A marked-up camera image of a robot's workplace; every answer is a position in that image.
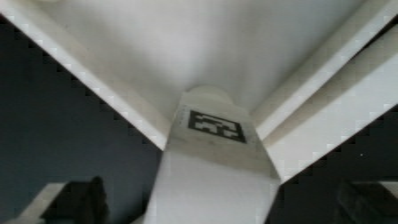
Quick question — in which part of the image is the translucent gripper right finger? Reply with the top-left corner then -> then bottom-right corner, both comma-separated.
333,181 -> 398,224

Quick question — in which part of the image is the translucent gripper left finger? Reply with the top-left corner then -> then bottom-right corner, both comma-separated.
10,177 -> 108,224

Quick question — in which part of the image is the white table leg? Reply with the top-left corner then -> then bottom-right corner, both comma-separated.
142,86 -> 280,224

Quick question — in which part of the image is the white square table top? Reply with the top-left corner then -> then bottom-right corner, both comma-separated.
0,0 -> 398,144

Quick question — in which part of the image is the white U-shaped obstacle fence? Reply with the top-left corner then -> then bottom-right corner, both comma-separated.
264,32 -> 398,181

